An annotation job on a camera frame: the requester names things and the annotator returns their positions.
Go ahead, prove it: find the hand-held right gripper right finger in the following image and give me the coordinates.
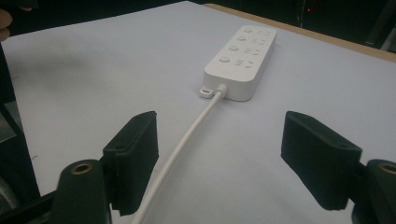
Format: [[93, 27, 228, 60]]
[[280, 110, 363, 212]]

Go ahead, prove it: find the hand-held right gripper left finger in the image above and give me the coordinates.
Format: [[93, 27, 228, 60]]
[[102, 110, 160, 217]]

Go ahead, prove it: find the white power strip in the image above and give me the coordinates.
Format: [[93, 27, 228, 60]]
[[198, 24, 278, 103]]

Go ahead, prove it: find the dark metal stand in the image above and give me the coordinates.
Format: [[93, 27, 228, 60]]
[[364, 0, 396, 52]]

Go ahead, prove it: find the white power cable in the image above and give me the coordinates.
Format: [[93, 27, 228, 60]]
[[130, 83, 229, 224]]

